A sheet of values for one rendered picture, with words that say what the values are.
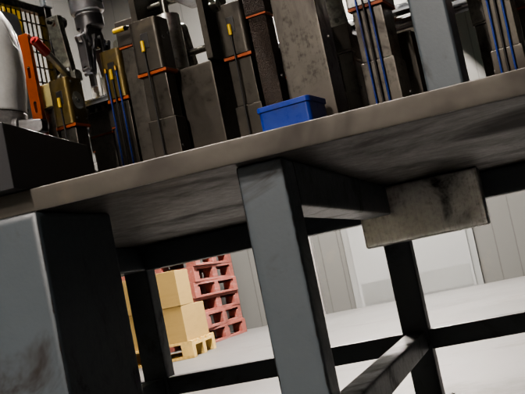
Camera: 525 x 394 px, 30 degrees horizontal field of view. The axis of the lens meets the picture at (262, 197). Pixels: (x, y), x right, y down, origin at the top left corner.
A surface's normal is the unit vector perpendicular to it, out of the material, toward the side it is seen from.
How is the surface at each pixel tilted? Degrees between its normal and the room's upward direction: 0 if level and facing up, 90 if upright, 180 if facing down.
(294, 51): 90
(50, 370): 90
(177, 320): 90
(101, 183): 90
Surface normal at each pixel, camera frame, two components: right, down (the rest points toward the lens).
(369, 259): -0.26, -0.03
